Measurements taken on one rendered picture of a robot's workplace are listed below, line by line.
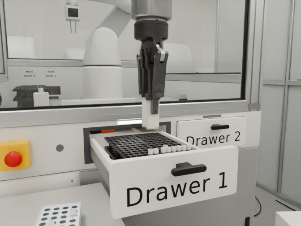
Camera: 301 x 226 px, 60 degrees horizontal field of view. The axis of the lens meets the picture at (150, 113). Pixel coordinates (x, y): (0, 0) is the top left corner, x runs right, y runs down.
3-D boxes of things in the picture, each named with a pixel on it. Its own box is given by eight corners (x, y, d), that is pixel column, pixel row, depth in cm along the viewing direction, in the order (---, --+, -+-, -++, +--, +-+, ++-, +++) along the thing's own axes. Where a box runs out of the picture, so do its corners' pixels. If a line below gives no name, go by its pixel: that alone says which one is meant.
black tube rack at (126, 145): (192, 174, 66) (193, 149, 65) (126, 185, 60) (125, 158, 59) (157, 151, 86) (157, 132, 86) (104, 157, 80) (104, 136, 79)
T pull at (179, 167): (207, 171, 51) (207, 165, 51) (173, 177, 48) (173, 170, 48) (197, 166, 54) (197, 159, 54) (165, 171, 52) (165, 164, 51)
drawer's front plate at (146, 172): (236, 193, 60) (238, 146, 58) (112, 219, 49) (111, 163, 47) (231, 190, 61) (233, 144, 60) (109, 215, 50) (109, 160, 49)
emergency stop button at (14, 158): (22, 167, 66) (21, 151, 65) (4, 169, 65) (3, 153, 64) (23, 163, 69) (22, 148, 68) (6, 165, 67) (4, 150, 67)
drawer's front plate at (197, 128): (245, 145, 101) (246, 116, 99) (178, 153, 90) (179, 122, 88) (242, 144, 102) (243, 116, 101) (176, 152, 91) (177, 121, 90)
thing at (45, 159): (259, 145, 106) (261, 110, 104) (-43, 186, 68) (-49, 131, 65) (161, 114, 193) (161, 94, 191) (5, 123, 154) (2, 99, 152)
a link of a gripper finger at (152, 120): (158, 98, 60) (159, 98, 59) (157, 128, 61) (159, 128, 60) (146, 98, 58) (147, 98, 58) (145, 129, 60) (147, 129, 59)
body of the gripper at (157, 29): (175, 19, 55) (174, 64, 56) (159, 25, 62) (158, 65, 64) (141, 16, 52) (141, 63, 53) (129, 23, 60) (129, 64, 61)
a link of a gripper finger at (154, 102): (156, 91, 58) (162, 92, 56) (156, 113, 59) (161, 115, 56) (150, 91, 58) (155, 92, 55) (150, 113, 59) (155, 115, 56)
